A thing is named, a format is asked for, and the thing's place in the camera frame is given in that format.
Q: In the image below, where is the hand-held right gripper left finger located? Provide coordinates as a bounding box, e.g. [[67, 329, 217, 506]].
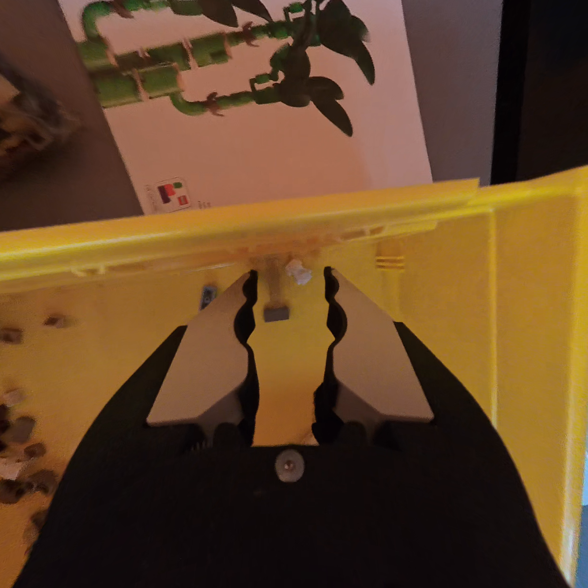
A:
[[145, 270, 261, 446]]

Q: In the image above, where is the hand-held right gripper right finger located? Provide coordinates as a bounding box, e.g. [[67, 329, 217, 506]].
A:
[[312, 266, 435, 446]]

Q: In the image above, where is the yellow plastic bin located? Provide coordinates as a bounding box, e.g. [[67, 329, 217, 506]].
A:
[[0, 165, 588, 588]]

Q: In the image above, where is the clear zip bag green seal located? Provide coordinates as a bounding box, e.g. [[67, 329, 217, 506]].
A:
[[0, 53, 85, 182]]

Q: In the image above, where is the grey desk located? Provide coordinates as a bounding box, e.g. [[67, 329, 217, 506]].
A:
[[0, 0, 503, 232]]

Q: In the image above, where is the clear long toy plate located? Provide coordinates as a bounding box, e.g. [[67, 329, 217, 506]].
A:
[[262, 257, 288, 309]]

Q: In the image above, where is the white square toy brick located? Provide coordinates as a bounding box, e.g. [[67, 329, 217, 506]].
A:
[[285, 259, 314, 285]]

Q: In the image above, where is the toy instruction booklet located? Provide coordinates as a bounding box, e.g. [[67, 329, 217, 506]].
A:
[[57, 0, 433, 216]]

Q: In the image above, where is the pile of mixed toy bricks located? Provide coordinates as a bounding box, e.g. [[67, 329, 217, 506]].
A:
[[0, 73, 79, 175]]

